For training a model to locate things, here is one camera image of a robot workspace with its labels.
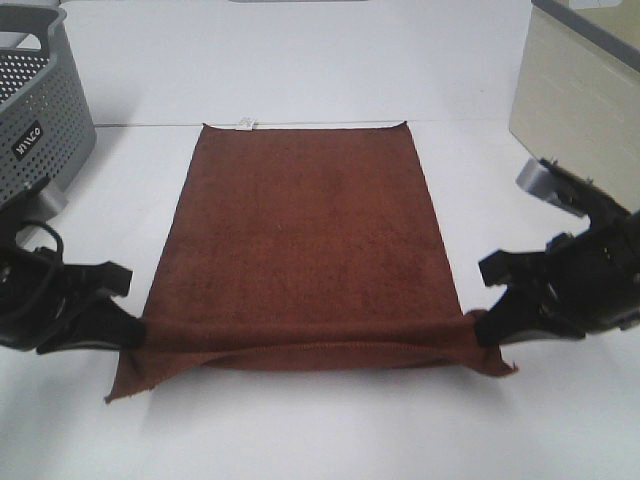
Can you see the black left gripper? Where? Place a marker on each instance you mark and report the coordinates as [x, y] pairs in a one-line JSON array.
[[50, 306]]

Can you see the grey perforated plastic basket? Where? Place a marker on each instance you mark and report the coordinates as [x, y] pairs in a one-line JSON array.
[[46, 125]]

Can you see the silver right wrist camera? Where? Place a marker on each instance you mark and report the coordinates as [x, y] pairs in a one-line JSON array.
[[551, 183]]

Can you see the brown towel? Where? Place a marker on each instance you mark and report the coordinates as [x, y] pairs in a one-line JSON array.
[[303, 250]]

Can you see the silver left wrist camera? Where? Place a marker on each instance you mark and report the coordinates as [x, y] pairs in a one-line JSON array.
[[44, 200]]

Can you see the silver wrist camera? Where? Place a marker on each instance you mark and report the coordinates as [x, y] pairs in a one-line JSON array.
[[551, 183], [44, 200]]

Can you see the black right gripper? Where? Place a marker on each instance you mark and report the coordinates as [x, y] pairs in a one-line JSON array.
[[578, 285]]

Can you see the beige storage box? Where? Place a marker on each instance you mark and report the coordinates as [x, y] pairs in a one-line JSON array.
[[577, 96]]

